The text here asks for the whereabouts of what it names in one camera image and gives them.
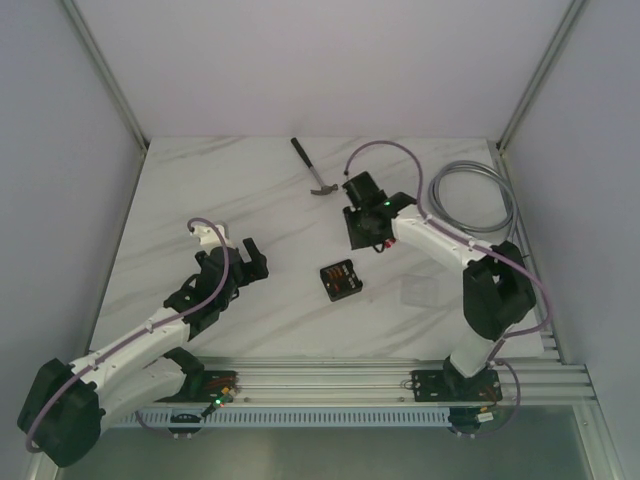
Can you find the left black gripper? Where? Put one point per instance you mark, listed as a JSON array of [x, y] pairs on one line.
[[245, 265]]

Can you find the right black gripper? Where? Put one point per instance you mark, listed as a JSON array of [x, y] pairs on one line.
[[356, 240]]

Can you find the black fuse box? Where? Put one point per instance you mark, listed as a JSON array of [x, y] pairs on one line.
[[340, 280]]

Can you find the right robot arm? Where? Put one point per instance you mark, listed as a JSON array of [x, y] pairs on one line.
[[496, 292]]

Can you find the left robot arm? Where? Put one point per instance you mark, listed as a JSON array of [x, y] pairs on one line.
[[69, 406]]

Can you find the clear plastic fuse box cover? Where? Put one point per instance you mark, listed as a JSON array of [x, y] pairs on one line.
[[419, 291]]

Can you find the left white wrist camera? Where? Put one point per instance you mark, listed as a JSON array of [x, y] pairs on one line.
[[209, 237]]

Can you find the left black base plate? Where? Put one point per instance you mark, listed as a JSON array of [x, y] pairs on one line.
[[208, 385]]

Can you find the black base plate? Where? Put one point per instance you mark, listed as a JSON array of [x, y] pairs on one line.
[[208, 385], [440, 386]]

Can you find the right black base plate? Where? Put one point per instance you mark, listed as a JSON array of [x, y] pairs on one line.
[[440, 386]]

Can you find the grey slotted cable duct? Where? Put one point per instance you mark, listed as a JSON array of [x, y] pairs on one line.
[[269, 417]]

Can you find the aluminium mounting rail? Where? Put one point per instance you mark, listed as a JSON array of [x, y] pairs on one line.
[[323, 382]]

